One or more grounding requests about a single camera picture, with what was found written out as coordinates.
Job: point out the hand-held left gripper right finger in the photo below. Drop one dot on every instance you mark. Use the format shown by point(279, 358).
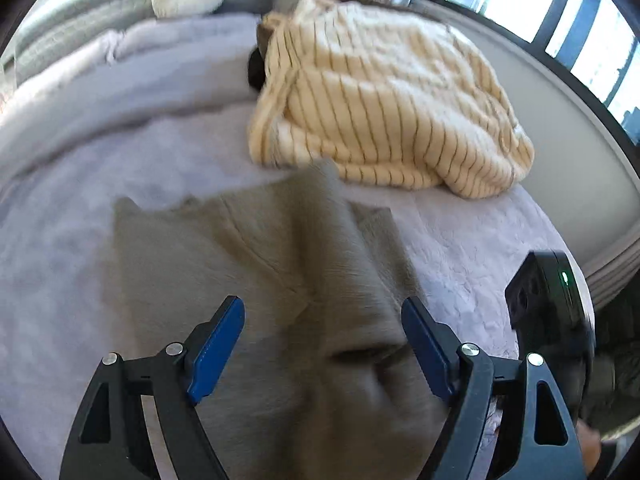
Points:
point(425, 350)

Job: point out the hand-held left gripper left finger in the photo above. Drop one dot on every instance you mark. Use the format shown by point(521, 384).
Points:
point(215, 355)

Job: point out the beige knit sweater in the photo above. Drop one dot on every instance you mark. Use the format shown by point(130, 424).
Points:
point(300, 270)

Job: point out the person's right hand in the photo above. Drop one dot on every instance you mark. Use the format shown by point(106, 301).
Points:
point(590, 447)

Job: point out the lavender fluffy blanket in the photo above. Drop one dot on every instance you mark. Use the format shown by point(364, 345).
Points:
point(60, 260)

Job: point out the cream striped cloth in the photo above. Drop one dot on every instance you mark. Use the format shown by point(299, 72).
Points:
point(380, 95)

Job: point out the grey bedsheet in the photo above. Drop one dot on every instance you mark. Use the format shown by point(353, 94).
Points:
point(130, 85)

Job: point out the dark cloth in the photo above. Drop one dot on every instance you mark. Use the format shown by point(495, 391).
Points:
point(256, 70)

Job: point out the window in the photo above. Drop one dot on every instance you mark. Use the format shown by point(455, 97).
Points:
point(550, 5)

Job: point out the grey ribbed pillow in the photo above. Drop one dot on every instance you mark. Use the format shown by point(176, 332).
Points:
point(75, 30)

